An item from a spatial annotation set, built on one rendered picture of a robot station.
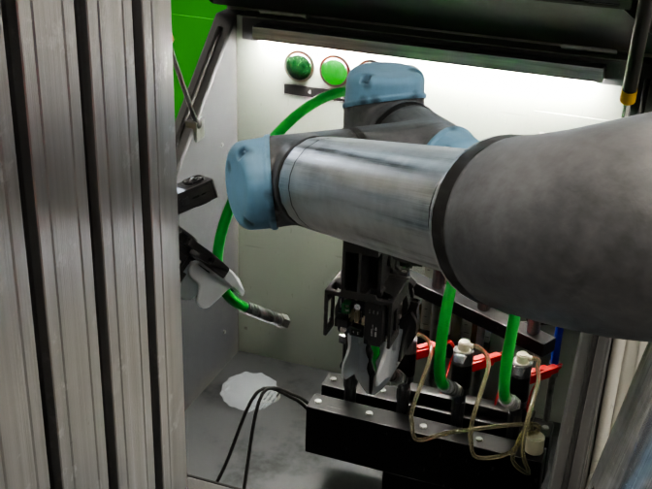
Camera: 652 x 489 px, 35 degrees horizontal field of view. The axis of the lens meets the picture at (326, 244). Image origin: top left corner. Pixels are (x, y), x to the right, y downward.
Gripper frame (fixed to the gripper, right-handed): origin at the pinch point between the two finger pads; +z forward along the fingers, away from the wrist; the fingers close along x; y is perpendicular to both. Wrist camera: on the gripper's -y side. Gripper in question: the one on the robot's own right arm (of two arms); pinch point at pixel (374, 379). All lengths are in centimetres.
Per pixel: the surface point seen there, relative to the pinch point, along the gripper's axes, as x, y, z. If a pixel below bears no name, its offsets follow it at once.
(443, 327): 4.2, -14.1, -0.2
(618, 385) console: 24.8, -28.9, 11.6
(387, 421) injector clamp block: -5.0, -25.1, 22.9
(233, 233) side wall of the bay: -43, -55, 13
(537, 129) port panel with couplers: 7, -57, -12
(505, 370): 12.0, -14.0, 3.8
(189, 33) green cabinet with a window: -164, -271, 38
